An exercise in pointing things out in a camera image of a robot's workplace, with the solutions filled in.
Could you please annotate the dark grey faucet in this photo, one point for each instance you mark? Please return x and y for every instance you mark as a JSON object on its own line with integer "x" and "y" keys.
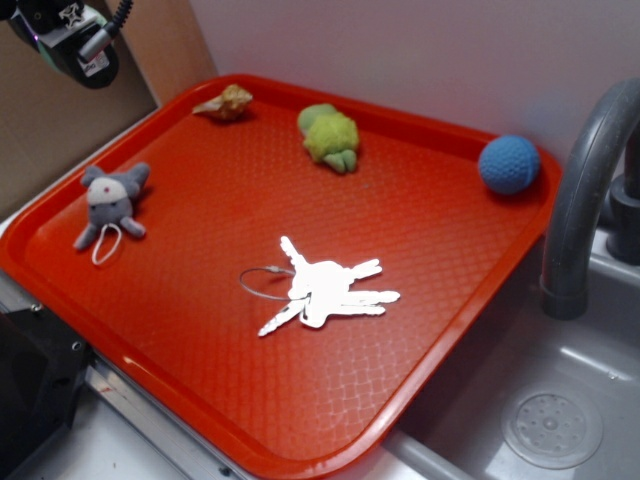
{"x": 602, "y": 175}

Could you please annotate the red plastic tray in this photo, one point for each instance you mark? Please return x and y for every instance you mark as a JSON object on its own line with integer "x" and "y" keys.
{"x": 168, "y": 310}

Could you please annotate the brown cardboard box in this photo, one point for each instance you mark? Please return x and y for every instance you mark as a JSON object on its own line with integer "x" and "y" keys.
{"x": 50, "y": 123}

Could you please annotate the green plush turtle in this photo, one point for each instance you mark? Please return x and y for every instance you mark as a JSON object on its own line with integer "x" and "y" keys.
{"x": 330, "y": 137}

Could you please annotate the tan conch seashell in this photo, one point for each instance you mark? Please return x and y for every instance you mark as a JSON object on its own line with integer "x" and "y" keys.
{"x": 229, "y": 105}

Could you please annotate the grey sink basin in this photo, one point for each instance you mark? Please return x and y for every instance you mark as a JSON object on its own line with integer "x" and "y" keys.
{"x": 524, "y": 396}

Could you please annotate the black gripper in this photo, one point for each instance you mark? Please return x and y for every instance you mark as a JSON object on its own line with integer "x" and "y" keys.
{"x": 72, "y": 37}

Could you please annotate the blue rubber ball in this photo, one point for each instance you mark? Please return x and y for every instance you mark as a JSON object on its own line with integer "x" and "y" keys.
{"x": 509, "y": 164}

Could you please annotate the grey plush mouse toy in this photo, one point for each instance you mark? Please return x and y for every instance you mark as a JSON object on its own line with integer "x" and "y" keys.
{"x": 110, "y": 207}

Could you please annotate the silver key bunch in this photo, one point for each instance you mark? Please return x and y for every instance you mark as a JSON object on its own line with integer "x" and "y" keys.
{"x": 321, "y": 290}

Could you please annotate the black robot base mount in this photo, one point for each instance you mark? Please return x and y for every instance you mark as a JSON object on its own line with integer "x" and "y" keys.
{"x": 43, "y": 365}

